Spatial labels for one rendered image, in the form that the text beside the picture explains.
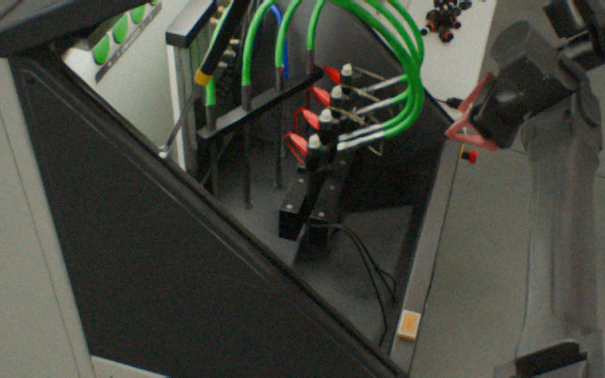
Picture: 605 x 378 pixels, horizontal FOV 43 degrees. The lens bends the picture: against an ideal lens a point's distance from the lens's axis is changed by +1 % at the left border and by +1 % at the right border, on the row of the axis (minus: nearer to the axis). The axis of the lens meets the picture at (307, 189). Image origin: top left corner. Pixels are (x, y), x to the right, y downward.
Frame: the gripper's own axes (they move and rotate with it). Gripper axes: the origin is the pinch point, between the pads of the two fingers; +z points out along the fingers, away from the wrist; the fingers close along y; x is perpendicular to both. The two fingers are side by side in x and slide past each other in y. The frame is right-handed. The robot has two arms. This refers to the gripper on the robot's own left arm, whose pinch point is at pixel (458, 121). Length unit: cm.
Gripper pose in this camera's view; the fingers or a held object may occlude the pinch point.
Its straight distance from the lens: 110.6
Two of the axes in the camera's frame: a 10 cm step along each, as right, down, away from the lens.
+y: -4.6, 7.6, -4.7
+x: 6.9, 6.3, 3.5
